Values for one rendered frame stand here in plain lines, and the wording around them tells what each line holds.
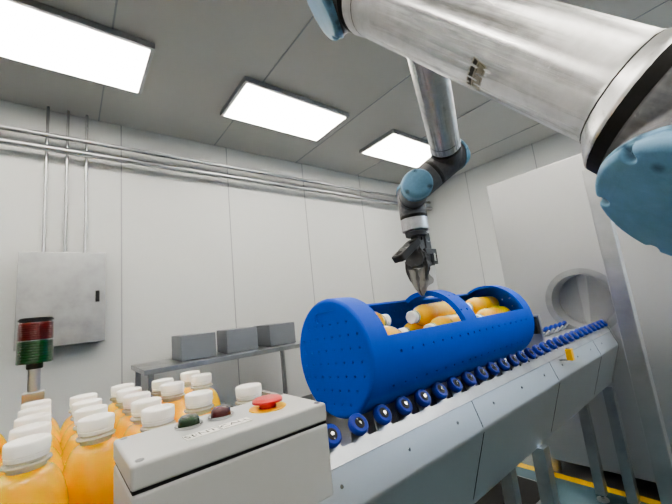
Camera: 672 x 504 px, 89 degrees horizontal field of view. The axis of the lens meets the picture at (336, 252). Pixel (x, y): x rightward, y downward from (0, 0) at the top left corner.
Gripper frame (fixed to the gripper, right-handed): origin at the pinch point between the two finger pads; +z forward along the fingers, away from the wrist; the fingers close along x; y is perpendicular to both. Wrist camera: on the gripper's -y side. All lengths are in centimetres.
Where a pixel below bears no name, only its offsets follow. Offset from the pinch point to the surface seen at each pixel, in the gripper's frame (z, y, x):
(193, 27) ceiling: -217, -15, 159
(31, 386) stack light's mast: 12, -95, 35
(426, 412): 30.3, -19.8, -11.0
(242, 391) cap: 13, -70, -18
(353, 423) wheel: 26, -44, -11
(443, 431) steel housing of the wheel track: 35.4, -16.3, -12.7
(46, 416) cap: 13, -92, -3
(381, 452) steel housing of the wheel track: 33, -38, -12
